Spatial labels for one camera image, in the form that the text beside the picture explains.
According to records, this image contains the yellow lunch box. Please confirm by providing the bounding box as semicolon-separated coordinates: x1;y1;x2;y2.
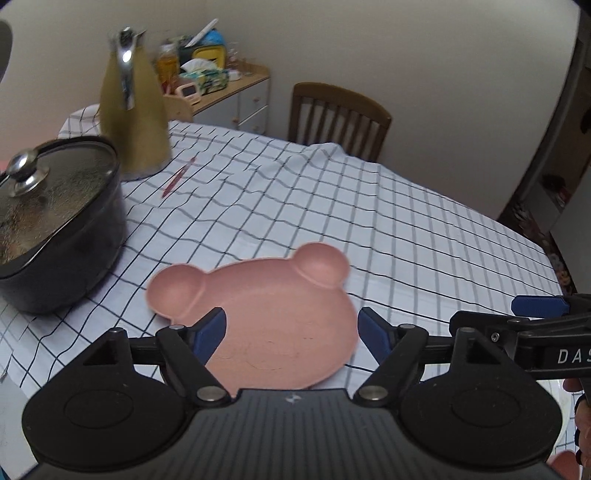
191;44;226;69

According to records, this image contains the person's right hand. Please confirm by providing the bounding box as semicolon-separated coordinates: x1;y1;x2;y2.
548;378;591;479

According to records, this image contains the pink digital clock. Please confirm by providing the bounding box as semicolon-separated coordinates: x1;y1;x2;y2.
175;82;201;105

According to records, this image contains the red pen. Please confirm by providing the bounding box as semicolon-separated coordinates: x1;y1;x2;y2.
161;157;195;199

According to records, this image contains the gold thermos jug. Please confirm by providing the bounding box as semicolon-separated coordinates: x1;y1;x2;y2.
98;27;172;181

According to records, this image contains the brown wooden chair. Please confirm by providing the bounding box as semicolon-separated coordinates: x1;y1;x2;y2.
287;82;392;163

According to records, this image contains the white drawer cabinet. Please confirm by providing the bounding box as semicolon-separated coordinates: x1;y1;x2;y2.
163;64;270;134

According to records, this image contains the green tissue box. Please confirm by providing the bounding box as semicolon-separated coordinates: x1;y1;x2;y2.
179;58;229;95

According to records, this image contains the black pot with lid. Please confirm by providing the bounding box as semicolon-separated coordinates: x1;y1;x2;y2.
1;136;126;314

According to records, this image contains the checked white tablecloth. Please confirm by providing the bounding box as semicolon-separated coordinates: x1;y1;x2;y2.
1;122;560;394

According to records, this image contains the pink bear-shaped plate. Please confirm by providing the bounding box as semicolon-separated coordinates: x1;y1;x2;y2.
146;243;359;395

